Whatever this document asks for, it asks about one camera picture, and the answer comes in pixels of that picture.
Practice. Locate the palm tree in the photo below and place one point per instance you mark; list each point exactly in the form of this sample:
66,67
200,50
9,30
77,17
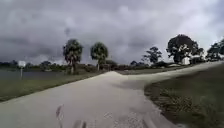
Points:
99,51
72,51

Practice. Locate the flat grass field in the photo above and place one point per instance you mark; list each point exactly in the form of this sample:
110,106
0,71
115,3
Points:
143,70

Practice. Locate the pale concrete path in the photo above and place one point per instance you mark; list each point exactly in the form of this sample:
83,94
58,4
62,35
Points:
100,96

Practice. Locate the thin sparse tree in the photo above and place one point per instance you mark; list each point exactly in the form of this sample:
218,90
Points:
153,55

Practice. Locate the distant tree line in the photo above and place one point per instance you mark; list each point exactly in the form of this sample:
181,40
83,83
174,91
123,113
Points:
43,65

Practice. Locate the big broad dark tree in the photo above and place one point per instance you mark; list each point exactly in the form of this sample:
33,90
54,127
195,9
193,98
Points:
182,48

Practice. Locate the white building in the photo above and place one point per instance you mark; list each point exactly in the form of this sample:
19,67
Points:
185,61

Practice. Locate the grey water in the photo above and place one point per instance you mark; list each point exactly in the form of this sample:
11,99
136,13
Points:
33,74

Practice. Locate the grass field beside water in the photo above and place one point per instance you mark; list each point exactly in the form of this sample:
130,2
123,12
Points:
26,87

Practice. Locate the grass slope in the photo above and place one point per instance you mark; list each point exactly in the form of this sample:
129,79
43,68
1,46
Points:
196,96

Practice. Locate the wide low dark tree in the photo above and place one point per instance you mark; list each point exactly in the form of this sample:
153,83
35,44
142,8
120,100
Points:
216,51

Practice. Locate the white sign on post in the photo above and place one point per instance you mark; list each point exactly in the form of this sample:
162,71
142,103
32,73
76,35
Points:
21,63

